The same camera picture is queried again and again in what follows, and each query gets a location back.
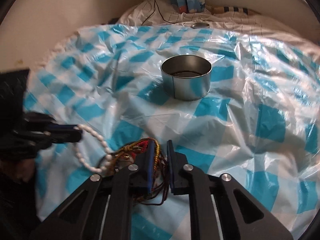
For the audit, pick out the round silver metal tin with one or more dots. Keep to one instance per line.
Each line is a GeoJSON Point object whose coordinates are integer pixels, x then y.
{"type": "Point", "coordinates": [186, 77]}

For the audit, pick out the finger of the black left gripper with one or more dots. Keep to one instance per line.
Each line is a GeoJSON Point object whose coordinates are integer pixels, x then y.
{"type": "Point", "coordinates": [57, 128]}
{"type": "Point", "coordinates": [63, 138]}

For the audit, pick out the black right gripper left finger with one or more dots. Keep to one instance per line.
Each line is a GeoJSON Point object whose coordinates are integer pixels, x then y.
{"type": "Point", "coordinates": [101, 207]}

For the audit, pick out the round silver tin lid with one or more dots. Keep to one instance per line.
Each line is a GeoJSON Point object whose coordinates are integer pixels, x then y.
{"type": "Point", "coordinates": [200, 25]}

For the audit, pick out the person's left hand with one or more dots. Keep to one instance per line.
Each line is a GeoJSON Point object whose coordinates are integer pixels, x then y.
{"type": "Point", "coordinates": [22, 170]}

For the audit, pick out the blue white checkered plastic sheet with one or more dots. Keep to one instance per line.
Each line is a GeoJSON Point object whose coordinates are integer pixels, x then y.
{"type": "Point", "coordinates": [259, 122]}

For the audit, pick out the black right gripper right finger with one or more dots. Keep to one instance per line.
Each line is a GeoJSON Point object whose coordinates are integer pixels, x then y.
{"type": "Point", "coordinates": [220, 207]}

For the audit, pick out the yellow black striped pillow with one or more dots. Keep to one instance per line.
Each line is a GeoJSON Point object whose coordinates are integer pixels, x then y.
{"type": "Point", "coordinates": [221, 10]}

